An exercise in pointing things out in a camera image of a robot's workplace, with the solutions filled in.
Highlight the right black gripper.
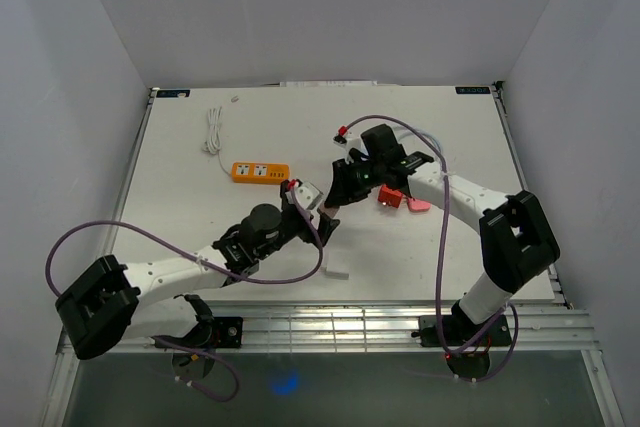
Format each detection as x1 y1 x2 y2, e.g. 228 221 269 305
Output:
325 156 385 208

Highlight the red cube socket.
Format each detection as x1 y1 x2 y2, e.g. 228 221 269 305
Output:
377 185 404 208

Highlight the orange power strip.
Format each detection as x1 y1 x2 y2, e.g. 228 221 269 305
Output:
231 162 290 185

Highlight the white power strip cable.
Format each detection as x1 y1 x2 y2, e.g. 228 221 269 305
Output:
201 105 234 176

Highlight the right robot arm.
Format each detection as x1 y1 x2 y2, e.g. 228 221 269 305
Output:
321 122 560 344

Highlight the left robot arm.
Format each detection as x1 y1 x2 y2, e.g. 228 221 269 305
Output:
55 181 340 360

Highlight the pink flat plug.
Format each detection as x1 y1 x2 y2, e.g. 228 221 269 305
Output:
407 198 431 214

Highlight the white charger adapter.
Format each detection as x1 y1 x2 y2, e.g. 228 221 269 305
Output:
323 253 350 280

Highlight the black corner label left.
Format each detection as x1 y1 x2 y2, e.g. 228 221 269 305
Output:
155 89 191 98

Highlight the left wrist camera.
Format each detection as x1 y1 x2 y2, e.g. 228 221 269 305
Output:
285 179 323 211

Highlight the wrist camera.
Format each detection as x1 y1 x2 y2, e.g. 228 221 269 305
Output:
333 126 362 153
285 179 323 211

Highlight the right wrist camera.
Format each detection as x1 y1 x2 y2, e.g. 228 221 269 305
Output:
333 126 362 153

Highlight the light blue socket cable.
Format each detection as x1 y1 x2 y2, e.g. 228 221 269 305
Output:
397 129 446 158

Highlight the aluminium front rail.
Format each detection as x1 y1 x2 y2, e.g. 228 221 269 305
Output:
212 305 600 354

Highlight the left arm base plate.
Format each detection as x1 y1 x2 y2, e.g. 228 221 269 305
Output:
154 317 244 349

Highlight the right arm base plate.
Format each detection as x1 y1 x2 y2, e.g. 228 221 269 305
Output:
411 302 512 349

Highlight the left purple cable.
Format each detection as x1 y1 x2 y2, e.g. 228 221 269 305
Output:
45 191 325 402

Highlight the purple cable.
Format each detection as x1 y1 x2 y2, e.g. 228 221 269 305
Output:
344 114 521 383
45 191 325 402

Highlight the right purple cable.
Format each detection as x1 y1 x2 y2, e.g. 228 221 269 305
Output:
344 114 521 383

